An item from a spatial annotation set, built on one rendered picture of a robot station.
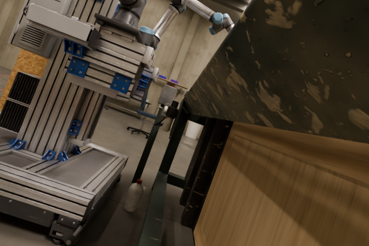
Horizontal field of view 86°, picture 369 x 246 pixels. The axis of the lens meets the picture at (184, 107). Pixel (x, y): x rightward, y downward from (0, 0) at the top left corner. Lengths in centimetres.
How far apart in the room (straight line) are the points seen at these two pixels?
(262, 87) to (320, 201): 27
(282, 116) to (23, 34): 140
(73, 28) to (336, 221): 104
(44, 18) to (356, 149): 111
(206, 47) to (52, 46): 787
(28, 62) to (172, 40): 680
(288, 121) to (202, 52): 868
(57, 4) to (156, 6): 816
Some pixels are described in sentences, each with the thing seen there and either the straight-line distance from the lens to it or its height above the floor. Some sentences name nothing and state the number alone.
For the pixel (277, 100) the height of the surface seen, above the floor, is 77.
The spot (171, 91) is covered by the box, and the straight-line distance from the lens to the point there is 179.
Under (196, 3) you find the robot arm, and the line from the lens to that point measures 171.
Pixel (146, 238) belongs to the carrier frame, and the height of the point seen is 18.
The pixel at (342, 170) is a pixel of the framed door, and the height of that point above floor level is 74.
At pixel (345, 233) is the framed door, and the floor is 66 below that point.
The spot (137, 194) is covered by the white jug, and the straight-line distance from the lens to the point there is 149.
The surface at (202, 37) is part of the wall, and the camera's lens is 905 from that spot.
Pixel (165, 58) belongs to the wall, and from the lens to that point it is 867.
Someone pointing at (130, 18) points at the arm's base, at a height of 109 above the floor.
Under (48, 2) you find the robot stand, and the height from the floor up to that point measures 105.
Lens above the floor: 73
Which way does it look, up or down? 2 degrees up
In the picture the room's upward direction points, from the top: 21 degrees clockwise
